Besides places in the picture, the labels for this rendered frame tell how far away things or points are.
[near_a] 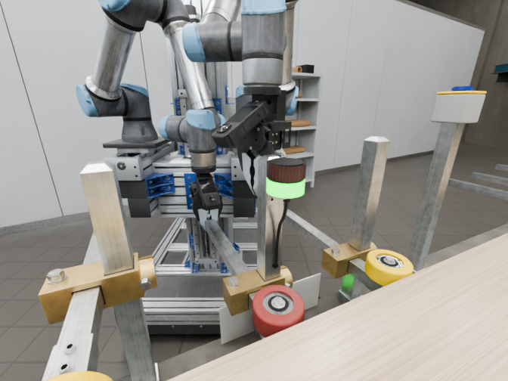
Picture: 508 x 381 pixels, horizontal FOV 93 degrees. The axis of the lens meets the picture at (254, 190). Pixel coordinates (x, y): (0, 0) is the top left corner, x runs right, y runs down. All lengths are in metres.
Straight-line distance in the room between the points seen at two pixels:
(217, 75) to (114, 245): 1.01
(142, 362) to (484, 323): 0.53
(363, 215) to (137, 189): 0.87
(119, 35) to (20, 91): 2.17
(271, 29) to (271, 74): 0.07
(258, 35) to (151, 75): 2.61
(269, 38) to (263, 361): 0.47
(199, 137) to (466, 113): 0.63
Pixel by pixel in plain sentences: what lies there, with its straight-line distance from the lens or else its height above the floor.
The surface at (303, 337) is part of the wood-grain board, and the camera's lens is 0.38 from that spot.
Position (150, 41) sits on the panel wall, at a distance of 3.09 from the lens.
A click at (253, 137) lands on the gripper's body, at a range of 0.47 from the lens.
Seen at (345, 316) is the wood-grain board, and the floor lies 0.90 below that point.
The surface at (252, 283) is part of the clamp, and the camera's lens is 0.49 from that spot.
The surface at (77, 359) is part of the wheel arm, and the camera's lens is 0.33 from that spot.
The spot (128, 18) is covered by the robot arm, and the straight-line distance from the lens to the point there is 0.90.
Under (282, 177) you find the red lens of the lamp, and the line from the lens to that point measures 0.35.
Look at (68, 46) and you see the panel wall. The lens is 3.03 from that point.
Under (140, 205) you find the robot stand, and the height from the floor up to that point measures 0.78.
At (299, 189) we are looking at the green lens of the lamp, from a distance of 0.36.
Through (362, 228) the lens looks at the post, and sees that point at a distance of 0.61.
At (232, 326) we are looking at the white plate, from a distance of 0.60.
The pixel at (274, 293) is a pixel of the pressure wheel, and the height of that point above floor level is 0.90.
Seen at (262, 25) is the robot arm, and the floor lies 1.31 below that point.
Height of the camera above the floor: 1.19
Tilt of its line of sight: 20 degrees down
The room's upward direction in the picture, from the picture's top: straight up
